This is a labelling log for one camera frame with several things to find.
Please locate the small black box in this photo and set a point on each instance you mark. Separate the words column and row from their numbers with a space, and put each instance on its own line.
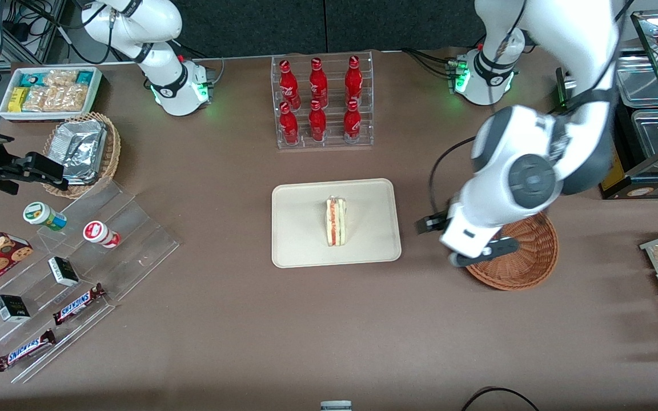
column 12, row 308
column 63, row 271

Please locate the clear cracker bag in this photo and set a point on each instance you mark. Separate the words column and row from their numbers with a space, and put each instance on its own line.
column 72, row 98
column 61, row 77
column 40, row 99

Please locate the white bottle green lid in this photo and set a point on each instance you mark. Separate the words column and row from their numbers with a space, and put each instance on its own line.
column 43, row 215

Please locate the red cola bottle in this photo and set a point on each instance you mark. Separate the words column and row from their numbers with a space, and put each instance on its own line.
column 317, row 124
column 353, row 80
column 289, row 127
column 289, row 85
column 318, row 83
column 352, row 124

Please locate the brown round wicker basket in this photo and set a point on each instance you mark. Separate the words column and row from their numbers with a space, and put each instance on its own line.
column 532, row 257

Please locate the snickers chocolate bar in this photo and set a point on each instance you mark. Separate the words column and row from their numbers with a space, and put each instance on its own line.
column 25, row 350
column 77, row 304

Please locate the white bottle red lid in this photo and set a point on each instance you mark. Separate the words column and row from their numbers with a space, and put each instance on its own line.
column 99, row 233

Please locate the teal snack packet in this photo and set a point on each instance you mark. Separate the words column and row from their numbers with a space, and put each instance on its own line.
column 33, row 79
column 84, row 77

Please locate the yellow snack packet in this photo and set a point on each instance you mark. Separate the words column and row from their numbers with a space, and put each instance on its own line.
column 17, row 99

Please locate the clear acrylic stepped shelf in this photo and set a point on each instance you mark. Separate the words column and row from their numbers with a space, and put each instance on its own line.
column 129, row 240

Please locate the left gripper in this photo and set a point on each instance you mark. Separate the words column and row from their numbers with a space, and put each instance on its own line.
column 433, row 221

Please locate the clear acrylic bottle rack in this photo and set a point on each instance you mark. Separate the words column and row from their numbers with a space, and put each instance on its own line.
column 329, row 140

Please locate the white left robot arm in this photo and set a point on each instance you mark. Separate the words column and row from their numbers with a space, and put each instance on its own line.
column 534, row 171

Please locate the silver foil pack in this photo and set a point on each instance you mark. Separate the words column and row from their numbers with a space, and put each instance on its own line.
column 80, row 151

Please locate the small grey object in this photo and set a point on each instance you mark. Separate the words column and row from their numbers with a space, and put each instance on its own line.
column 336, row 406

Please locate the cream plastic tray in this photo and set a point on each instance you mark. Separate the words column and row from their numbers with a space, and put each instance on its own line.
column 295, row 222

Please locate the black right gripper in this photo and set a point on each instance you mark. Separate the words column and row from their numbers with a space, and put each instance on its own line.
column 2, row 172

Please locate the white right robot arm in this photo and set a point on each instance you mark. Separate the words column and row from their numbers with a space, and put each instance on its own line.
column 163, row 63

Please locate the tan oval wicker basket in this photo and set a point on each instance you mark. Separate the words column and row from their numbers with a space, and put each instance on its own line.
column 113, row 148

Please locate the triangle sandwich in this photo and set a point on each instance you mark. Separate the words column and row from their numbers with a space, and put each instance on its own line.
column 336, row 222

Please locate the white rectangular snack bin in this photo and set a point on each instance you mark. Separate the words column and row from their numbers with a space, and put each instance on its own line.
column 96, row 85

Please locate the aluminium frame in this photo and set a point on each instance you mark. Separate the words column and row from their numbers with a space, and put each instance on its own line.
column 43, row 34

